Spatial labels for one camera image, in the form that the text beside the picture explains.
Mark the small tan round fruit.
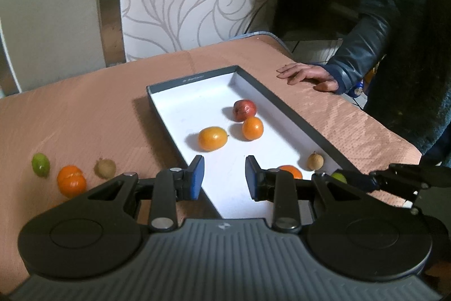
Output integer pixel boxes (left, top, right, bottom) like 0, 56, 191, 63
306, 152, 325, 171

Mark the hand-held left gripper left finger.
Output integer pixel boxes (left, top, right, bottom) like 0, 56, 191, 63
81, 155, 205, 232

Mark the dull red round fruit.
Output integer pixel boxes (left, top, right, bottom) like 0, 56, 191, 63
233, 99, 257, 122

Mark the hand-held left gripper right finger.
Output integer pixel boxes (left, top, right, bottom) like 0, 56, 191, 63
246, 155, 367, 233

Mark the large orange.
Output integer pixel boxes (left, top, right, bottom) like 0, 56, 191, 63
278, 165, 304, 180

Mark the brown kiwi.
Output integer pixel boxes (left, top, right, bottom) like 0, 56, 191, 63
94, 157, 117, 179

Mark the dark grey box white inside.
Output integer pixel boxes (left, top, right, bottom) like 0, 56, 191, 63
146, 65, 353, 220

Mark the orange with pointed tip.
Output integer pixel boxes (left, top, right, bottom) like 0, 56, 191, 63
198, 126, 229, 152

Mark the salmon tablecloth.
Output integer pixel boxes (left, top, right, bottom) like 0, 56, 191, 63
0, 33, 423, 284

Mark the orange tangerine with split peel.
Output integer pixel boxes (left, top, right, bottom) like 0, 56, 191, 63
57, 165, 87, 199

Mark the grey chair back white trim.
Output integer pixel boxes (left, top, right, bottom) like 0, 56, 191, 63
0, 17, 22, 98

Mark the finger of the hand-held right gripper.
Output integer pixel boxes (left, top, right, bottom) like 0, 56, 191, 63
343, 174, 424, 215
368, 163, 451, 189

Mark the smooth orange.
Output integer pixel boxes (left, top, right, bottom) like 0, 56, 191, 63
242, 117, 264, 141

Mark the small green lime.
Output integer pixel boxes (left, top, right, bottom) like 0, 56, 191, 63
32, 153, 50, 177

